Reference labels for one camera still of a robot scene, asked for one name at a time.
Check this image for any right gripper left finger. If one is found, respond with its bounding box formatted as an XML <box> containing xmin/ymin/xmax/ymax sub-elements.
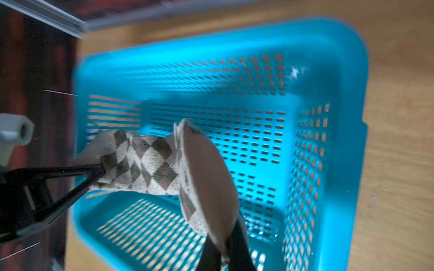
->
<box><xmin>196</xmin><ymin>235</ymin><xmax>222</xmax><ymax>271</ymax></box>

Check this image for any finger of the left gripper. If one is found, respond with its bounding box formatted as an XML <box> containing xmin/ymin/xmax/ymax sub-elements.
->
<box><xmin>30</xmin><ymin>174</ymin><xmax>98</xmax><ymax>230</ymax></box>
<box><xmin>6</xmin><ymin>164</ymin><xmax>105</xmax><ymax>181</ymax></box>

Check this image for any turquoise plastic basket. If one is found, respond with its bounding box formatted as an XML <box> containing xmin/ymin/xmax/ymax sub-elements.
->
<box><xmin>74</xmin><ymin>19</ymin><xmax>368</xmax><ymax>271</ymax></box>

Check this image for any argyle sock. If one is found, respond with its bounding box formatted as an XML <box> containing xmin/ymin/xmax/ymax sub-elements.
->
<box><xmin>174</xmin><ymin>119</ymin><xmax>240</xmax><ymax>264</ymax></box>
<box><xmin>73</xmin><ymin>130</ymin><xmax>180</xmax><ymax>195</ymax></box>

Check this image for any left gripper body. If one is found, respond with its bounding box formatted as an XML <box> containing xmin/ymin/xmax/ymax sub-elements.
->
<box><xmin>1</xmin><ymin>169</ymin><xmax>54</xmax><ymax>244</ymax></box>

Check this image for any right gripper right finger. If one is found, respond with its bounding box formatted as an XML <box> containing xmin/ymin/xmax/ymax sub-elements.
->
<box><xmin>226</xmin><ymin>212</ymin><xmax>256</xmax><ymax>271</ymax></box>

